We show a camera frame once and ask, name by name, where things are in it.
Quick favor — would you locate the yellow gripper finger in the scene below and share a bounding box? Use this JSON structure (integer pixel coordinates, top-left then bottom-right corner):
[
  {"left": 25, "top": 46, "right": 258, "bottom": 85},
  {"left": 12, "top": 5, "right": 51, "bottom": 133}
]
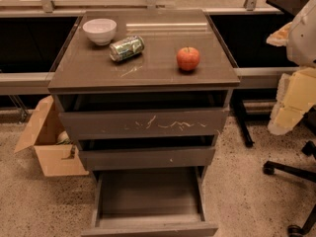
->
[
  {"left": 266, "top": 22, "right": 291, "bottom": 46},
  {"left": 268, "top": 67, "right": 316, "bottom": 135}
]

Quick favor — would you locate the red apple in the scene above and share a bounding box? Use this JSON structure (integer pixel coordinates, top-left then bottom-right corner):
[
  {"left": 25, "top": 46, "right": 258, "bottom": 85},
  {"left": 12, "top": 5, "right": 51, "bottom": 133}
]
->
[{"left": 177, "top": 46, "right": 200, "bottom": 71}]

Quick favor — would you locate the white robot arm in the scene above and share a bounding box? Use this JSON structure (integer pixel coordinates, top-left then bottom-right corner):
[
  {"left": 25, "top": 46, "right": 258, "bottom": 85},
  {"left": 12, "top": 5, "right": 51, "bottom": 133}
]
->
[{"left": 267, "top": 0, "right": 316, "bottom": 135}]

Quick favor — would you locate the grey drawer cabinet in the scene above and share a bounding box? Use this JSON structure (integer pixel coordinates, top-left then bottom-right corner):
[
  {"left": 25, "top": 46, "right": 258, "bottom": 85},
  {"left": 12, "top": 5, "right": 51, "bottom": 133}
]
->
[{"left": 47, "top": 9, "right": 241, "bottom": 237}]

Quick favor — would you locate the top drawer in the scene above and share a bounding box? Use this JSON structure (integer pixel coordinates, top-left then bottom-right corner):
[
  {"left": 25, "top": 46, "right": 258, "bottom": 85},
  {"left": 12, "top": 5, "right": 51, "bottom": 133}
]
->
[{"left": 55, "top": 90, "right": 228, "bottom": 140}]

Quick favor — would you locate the open bottom drawer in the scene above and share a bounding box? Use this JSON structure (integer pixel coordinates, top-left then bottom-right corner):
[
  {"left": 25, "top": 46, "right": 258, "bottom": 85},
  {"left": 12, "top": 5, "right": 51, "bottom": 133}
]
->
[{"left": 81, "top": 167, "right": 218, "bottom": 237}]

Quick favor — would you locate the middle drawer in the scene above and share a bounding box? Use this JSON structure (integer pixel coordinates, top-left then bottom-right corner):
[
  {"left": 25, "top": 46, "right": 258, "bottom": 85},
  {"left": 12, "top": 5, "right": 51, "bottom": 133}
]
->
[{"left": 79, "top": 135, "right": 215, "bottom": 171}]

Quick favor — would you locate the black side table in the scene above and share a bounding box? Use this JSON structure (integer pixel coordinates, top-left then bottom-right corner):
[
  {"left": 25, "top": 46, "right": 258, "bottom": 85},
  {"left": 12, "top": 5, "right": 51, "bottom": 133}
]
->
[{"left": 230, "top": 0, "right": 316, "bottom": 148}]

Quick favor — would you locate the black office chair base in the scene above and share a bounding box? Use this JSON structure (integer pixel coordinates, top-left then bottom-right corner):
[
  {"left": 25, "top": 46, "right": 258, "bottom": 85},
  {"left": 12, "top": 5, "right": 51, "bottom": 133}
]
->
[{"left": 263, "top": 140, "right": 316, "bottom": 237}]

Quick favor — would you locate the green soda can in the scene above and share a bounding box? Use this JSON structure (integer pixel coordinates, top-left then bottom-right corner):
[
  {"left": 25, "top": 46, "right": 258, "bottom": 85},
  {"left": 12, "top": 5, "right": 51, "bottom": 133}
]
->
[{"left": 110, "top": 36, "right": 144, "bottom": 62}]

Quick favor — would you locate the white ceramic bowl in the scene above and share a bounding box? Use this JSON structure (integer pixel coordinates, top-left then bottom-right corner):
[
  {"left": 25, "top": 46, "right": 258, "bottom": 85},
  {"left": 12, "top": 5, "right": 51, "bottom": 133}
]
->
[{"left": 82, "top": 18, "right": 117, "bottom": 45}]

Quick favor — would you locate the round object in box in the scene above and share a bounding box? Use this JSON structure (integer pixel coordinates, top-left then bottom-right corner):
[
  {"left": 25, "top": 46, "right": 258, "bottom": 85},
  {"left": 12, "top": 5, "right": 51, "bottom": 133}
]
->
[{"left": 56, "top": 131, "right": 71, "bottom": 144}]

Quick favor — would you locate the open cardboard box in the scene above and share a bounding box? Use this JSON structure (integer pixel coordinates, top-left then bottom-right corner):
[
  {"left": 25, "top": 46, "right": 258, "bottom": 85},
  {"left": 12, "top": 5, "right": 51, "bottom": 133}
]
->
[{"left": 15, "top": 96, "right": 89, "bottom": 177}]

